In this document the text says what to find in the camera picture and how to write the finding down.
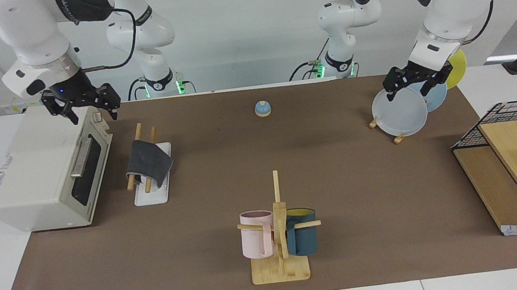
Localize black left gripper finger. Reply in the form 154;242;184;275
380;66;410;103
418;63;456;97

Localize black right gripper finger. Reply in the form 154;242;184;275
40;89;80;129
89;82;123;123

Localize purple and grey towel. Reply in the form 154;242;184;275
123;136;176;192

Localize wooden plate rack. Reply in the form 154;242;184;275
368;113;407;147

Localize white towel rack wooden bars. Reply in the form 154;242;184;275
120;120;177;207

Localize light blue plate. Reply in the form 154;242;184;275
413;80;450;115

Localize yellow plate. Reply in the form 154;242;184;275
441;49;470;90

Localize grey plate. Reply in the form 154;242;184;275
370;84;431;140

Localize white power strip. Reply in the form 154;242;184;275
0;100;27;117

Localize beige toaster oven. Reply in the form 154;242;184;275
0;99;123;235

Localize wooden shelf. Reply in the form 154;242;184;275
450;119;517;239

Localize small blue bell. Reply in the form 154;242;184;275
254;100;273;118

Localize dark teal mug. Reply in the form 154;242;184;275
284;206;320;258

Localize brown table mat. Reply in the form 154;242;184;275
0;60;517;290

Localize pink mug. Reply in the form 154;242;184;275
239;209;277;260

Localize wooden mug tree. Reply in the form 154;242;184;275
231;166;327;287

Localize black base cable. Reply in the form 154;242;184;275
126;77;149;101
286;37;334;83

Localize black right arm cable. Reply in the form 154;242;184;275
74;7;141;73

